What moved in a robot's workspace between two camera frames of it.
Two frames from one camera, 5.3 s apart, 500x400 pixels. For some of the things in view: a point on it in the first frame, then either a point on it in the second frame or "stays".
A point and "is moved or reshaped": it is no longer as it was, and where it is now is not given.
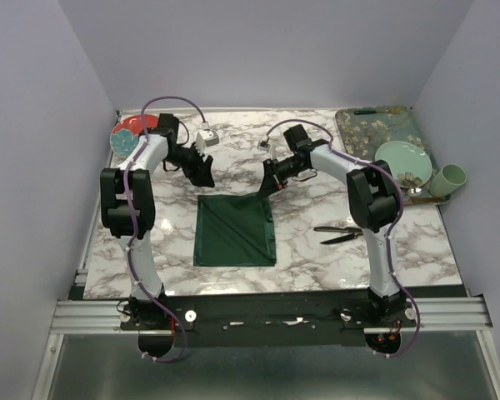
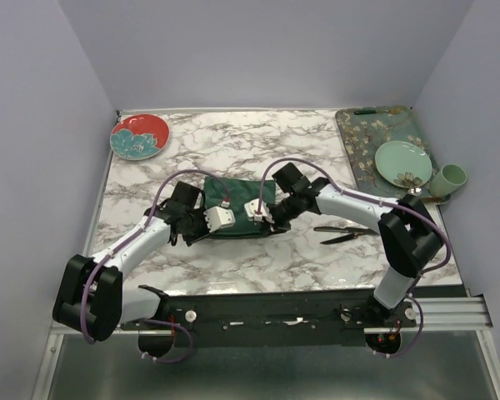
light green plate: [410, 165] stays
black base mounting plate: [269, 319] stays
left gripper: [200, 172] → [205, 229]
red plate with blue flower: [127, 131] stays
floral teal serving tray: [366, 130] stays
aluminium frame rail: [103, 317] stays
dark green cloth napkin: [234, 230] is moved or reshaped
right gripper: [270, 181] → [278, 226]
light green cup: [447, 180] stays
